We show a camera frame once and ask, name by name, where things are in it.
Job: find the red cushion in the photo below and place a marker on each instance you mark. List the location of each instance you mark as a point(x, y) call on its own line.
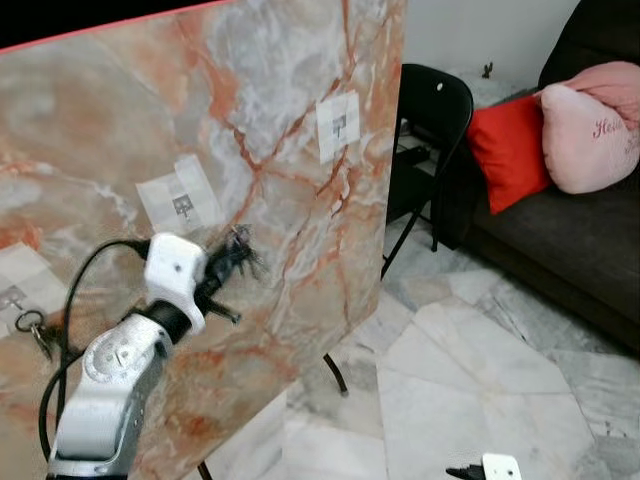
point(510, 150)

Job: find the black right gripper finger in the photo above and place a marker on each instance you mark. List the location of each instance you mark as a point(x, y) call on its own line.
point(457, 470)

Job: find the marble pattern board red edge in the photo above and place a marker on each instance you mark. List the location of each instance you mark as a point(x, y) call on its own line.
point(280, 100)

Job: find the black folding chair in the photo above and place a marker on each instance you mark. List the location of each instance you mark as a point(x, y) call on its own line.
point(440, 100)

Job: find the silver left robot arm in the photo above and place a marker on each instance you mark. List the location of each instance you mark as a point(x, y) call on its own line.
point(110, 400)

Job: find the light pink lettered cushion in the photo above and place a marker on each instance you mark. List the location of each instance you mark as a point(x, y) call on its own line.
point(590, 150)

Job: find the small dark figurine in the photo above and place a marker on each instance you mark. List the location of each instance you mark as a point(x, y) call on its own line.
point(489, 71)

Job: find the dusty pink pillow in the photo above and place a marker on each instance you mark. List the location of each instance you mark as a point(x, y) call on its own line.
point(615, 80)

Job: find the dark grey sofa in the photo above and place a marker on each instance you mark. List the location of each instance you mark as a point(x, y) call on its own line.
point(570, 260)

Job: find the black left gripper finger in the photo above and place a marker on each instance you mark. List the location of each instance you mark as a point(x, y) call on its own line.
point(224, 312)
point(232, 260)

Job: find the black metal board leg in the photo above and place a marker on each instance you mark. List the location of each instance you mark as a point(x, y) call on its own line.
point(335, 378)
point(205, 472)

